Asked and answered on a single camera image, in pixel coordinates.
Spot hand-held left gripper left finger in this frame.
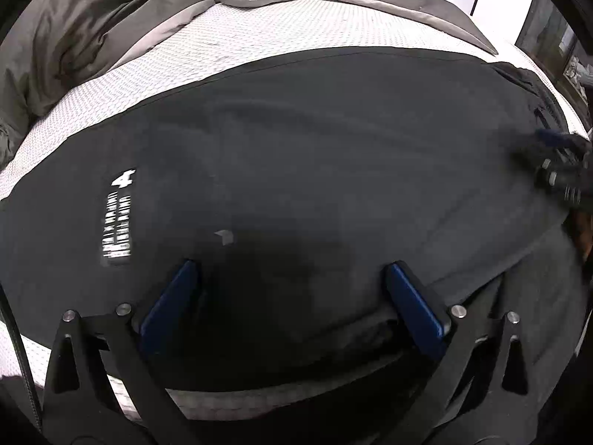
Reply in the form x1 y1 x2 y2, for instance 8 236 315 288
42 258 205 445

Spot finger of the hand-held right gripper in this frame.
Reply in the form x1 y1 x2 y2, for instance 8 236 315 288
511 127 588 168

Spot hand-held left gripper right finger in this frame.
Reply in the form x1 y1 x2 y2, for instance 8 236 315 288
381 261 553 445

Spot black pants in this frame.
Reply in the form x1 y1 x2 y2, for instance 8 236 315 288
0 46 587 427

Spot person's right forearm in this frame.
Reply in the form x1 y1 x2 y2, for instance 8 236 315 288
561 208 593 263

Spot dark furniture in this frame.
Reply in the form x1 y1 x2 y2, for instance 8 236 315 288
513 0 593 119

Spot white textured mattress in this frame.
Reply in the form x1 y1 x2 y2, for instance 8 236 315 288
0 0 593 427

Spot grey duvet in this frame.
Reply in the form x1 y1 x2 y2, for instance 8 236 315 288
0 0 500 170

